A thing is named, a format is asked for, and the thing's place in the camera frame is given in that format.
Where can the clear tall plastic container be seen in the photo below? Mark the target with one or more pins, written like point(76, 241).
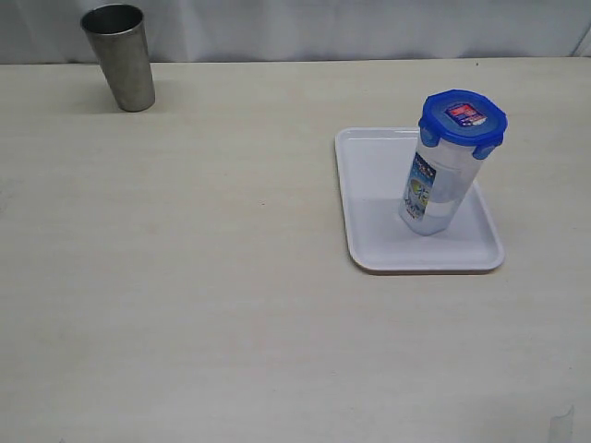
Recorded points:
point(438, 180)

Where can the blue snap-lock lid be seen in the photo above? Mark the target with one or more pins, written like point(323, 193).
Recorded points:
point(463, 118)

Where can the stainless steel tumbler cup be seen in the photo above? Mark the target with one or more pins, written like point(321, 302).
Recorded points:
point(116, 35)

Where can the white rectangular plastic tray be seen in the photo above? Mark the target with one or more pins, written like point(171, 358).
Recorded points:
point(372, 166)

